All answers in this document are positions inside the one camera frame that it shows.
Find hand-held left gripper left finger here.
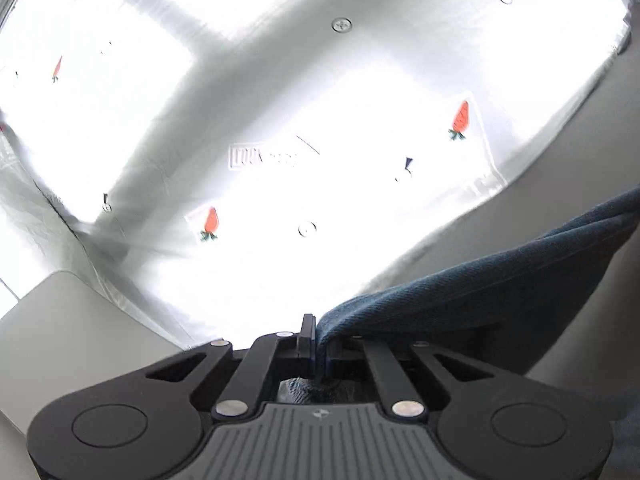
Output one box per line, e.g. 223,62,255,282
145,313,317,421

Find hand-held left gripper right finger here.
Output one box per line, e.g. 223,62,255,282
320,336,505,420

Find blue denim jeans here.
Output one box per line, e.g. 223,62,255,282
280,187,640,406

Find white carrot-print cloth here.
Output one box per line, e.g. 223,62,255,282
0,0,640,351

